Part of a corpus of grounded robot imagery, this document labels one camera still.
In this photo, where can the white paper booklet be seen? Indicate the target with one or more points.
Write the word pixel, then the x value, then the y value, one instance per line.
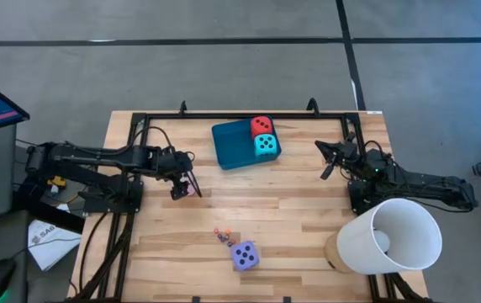
pixel 51 248

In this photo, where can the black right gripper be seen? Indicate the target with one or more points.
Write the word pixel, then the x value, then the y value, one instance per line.
pixel 360 166

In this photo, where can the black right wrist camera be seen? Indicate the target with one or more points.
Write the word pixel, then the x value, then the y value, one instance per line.
pixel 347 145

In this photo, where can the blue plastic tray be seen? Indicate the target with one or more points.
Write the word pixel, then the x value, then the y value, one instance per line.
pixel 232 147

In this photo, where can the white table label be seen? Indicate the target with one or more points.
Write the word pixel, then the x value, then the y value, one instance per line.
pixel 374 112

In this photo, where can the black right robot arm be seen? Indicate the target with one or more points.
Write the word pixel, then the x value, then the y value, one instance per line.
pixel 434 189

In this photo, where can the large red foam die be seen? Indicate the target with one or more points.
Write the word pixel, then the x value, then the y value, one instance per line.
pixel 261 126

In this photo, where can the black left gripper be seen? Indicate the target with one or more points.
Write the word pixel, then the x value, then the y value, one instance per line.
pixel 175 162

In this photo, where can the large purple foam die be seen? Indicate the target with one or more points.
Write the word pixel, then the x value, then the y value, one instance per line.
pixel 237 257

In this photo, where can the large teal foam die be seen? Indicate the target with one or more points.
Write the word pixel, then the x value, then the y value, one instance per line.
pixel 265 153

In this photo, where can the black table clamp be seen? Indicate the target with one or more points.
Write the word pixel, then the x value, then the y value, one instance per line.
pixel 196 300
pixel 287 300

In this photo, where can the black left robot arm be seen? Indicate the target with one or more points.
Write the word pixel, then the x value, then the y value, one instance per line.
pixel 97 157

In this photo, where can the table lamp white shade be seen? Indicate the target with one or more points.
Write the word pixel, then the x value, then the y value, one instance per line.
pixel 413 252

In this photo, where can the dark operator desk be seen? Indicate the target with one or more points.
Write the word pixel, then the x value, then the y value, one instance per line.
pixel 13 235

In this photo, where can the large pink foam die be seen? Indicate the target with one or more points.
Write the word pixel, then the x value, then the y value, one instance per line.
pixel 191 190

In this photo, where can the small purple translucent die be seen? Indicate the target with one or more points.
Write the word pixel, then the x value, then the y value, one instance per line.
pixel 222 237

